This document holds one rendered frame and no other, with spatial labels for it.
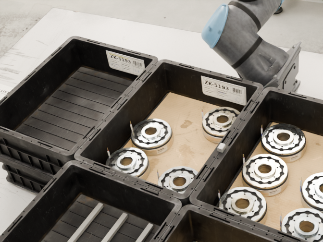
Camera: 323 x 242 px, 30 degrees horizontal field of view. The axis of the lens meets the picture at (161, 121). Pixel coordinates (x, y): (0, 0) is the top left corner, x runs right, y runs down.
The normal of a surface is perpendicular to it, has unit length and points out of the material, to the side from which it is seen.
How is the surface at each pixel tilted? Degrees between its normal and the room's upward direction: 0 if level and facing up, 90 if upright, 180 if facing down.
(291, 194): 0
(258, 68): 51
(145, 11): 0
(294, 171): 0
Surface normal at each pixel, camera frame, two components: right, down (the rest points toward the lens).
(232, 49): -0.26, 0.42
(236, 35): 0.14, 0.00
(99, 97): -0.13, -0.73
